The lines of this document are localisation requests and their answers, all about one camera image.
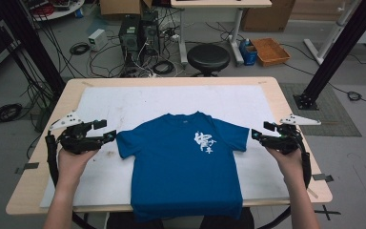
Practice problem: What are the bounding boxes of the black computer tower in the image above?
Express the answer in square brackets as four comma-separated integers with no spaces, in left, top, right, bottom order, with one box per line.
[139,10,161,56]
[118,14,142,63]

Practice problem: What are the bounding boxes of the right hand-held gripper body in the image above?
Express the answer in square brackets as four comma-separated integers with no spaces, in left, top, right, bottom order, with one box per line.
[261,114,322,156]

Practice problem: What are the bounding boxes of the large coiled black cable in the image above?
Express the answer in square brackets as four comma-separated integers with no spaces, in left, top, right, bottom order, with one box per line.
[0,102,24,125]

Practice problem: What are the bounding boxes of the blue t-shirt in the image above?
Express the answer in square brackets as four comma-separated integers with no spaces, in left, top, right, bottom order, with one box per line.
[115,110,251,223]

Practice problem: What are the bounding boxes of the round white table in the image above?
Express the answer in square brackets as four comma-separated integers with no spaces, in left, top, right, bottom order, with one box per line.
[22,0,86,23]

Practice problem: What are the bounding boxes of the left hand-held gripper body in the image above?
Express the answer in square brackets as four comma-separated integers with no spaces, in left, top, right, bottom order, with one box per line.
[48,110,106,156]

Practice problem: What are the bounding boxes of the grey floor mat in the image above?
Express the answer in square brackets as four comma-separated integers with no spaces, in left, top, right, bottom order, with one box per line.
[279,82,363,138]

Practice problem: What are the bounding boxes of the wooden tray on floor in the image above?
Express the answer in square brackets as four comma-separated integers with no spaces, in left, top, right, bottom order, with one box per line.
[251,37,292,68]

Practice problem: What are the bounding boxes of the black round stool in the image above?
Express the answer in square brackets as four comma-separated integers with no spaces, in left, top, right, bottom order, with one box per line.
[186,43,232,78]

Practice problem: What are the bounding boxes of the light wooden table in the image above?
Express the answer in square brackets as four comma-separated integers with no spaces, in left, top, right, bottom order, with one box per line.
[5,75,334,217]

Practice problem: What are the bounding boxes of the blue box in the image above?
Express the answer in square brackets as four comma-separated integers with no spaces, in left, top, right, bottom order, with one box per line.
[238,37,259,67]

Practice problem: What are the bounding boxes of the grey tape strip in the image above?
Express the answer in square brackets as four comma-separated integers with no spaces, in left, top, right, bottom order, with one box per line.
[312,173,335,183]
[14,161,41,176]

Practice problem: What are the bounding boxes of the small coiled black cable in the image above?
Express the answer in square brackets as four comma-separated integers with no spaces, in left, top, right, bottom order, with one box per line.
[346,91,363,102]

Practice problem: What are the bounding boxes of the black metal post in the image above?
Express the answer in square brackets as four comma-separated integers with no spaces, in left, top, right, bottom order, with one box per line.
[0,0,67,96]
[294,0,366,112]

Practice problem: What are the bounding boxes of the person's right hand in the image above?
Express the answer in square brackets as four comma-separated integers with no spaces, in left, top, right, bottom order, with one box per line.
[265,146,304,186]

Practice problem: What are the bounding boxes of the large brown cardboard box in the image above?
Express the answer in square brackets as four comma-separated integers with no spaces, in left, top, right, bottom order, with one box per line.
[241,0,296,33]

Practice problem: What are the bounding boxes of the person's dark trousers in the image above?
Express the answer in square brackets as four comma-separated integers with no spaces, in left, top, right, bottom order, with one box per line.
[106,208,255,229]

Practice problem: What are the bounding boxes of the white power supply box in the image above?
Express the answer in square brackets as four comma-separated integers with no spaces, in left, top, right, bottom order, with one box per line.
[87,28,109,52]

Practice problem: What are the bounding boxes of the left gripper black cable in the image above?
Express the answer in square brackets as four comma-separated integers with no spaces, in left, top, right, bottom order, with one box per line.
[44,131,96,229]

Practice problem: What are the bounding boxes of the white metal stand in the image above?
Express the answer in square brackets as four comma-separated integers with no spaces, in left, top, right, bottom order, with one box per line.
[303,0,363,66]

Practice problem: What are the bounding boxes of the white felt mat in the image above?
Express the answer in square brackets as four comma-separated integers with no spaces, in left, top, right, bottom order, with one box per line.
[39,84,292,209]

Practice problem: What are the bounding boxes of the white desk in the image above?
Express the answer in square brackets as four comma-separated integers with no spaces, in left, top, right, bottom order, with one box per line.
[170,0,273,67]

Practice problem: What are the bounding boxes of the person's left hand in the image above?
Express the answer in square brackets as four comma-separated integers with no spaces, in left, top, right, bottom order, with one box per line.
[57,148,99,189]

